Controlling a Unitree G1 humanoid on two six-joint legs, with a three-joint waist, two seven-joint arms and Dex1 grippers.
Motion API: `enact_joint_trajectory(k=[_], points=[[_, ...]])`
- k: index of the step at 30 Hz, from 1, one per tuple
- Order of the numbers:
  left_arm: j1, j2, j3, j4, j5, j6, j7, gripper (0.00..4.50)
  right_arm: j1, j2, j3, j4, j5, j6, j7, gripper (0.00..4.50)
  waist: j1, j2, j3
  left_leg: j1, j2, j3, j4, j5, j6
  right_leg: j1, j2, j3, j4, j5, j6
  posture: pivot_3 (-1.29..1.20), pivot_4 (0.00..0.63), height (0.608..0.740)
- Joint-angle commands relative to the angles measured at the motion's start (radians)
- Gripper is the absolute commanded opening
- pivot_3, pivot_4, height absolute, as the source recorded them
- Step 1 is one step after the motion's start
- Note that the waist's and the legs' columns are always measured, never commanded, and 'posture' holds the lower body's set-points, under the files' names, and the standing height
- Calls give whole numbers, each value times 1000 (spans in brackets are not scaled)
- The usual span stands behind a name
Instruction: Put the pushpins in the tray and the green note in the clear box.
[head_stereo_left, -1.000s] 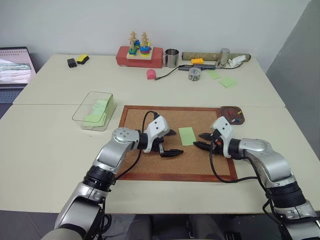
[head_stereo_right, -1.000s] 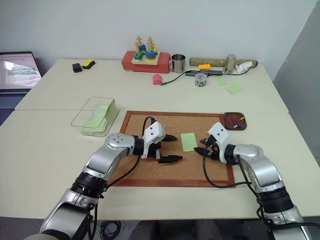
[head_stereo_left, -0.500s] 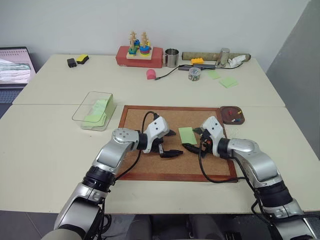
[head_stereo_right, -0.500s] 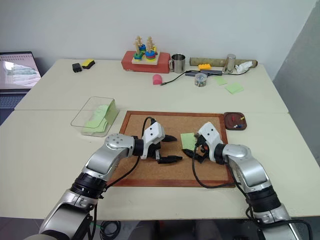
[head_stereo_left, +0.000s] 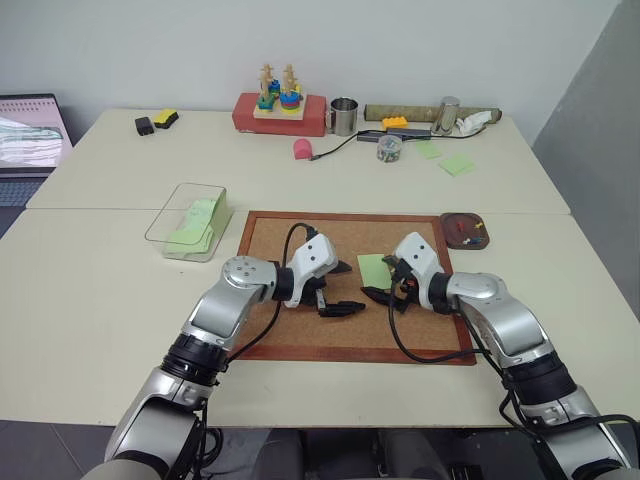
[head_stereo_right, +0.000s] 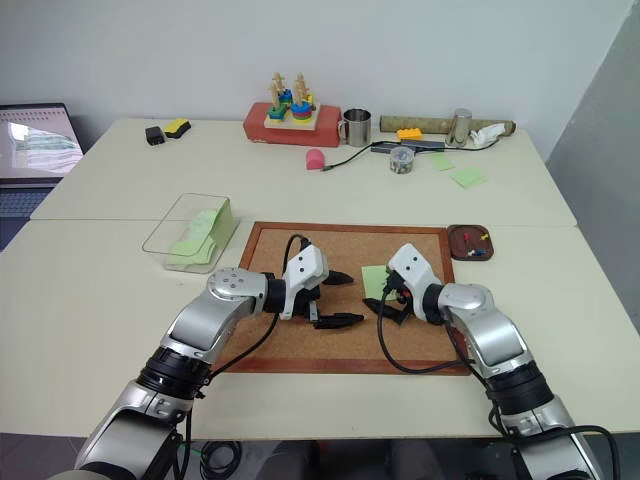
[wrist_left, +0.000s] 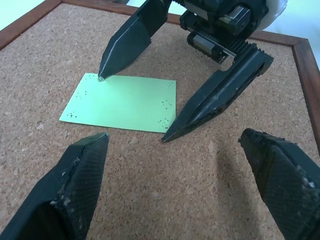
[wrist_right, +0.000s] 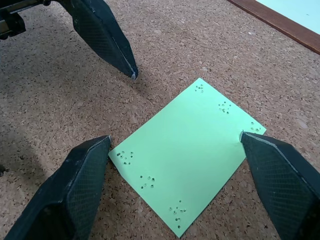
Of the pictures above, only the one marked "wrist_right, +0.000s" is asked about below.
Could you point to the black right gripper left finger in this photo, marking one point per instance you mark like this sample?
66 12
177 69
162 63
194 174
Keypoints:
75 190

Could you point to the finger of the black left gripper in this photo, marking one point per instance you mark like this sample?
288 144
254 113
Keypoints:
100 30

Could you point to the wood-framed cork board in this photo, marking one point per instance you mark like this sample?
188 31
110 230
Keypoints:
50 100

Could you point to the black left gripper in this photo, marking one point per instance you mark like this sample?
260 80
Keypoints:
10 25

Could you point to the green note with pinholes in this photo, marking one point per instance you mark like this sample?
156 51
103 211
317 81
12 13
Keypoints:
185 150

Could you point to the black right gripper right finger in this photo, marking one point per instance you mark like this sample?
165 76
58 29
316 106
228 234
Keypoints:
280 180

